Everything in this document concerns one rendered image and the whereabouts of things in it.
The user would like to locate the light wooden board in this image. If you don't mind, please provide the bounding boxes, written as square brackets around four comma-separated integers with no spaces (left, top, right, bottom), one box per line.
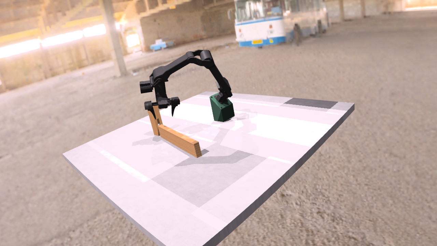
[158,124,202,158]

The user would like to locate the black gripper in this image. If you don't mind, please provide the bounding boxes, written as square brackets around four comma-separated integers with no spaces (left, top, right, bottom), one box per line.
[144,90,180,119]

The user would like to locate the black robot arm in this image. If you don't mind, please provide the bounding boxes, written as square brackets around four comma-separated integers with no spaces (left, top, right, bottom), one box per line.
[140,50,233,109]

